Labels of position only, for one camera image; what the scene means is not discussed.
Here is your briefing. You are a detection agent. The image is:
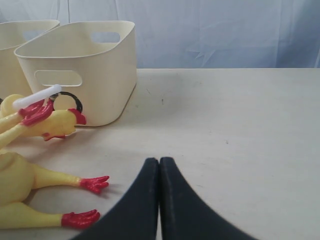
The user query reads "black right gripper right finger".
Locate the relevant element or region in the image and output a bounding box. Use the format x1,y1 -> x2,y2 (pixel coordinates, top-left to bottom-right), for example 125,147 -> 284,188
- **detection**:
159,157 -> 254,240

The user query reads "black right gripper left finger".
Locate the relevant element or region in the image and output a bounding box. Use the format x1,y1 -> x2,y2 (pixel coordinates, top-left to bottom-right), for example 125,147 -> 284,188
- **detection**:
74,158 -> 159,240

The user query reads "headless yellow rubber chicken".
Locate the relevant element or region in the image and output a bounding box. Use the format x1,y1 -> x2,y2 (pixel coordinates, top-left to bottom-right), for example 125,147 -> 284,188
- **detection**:
0,100 -> 54,149

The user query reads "yellow chicken neck white tube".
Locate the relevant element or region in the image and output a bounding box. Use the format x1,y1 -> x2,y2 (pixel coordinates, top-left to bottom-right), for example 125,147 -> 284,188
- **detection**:
0,84 -> 62,117

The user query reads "yellow rubber chicken upper left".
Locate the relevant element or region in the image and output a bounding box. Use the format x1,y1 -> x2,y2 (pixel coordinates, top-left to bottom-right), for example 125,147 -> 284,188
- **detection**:
39,108 -> 87,141

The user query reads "yellow rubber chicken lower right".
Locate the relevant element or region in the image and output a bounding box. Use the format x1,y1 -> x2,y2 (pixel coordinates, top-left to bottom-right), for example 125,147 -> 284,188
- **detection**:
0,152 -> 109,229

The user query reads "cream bin marked O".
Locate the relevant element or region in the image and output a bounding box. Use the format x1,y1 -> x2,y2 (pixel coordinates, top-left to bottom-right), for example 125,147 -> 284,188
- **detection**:
14,20 -> 137,127

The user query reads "cream bin marked X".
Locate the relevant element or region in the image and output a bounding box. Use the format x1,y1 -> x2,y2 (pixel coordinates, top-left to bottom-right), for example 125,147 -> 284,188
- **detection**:
0,19 -> 60,99

